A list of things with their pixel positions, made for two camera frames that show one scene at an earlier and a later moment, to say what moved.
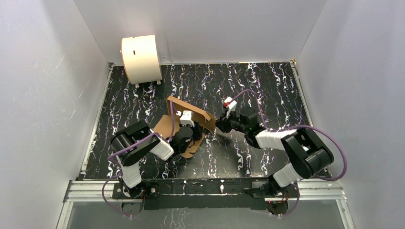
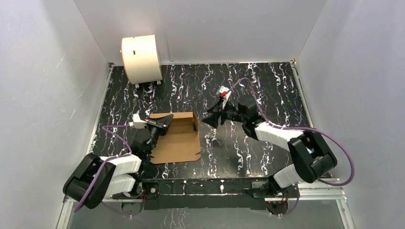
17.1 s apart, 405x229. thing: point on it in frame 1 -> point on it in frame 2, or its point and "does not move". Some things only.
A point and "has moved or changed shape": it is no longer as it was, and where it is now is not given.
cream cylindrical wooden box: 141,59 does not move
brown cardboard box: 179,113 has moved or changed shape
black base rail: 202,194 does not move
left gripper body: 196,130 -> 157,125
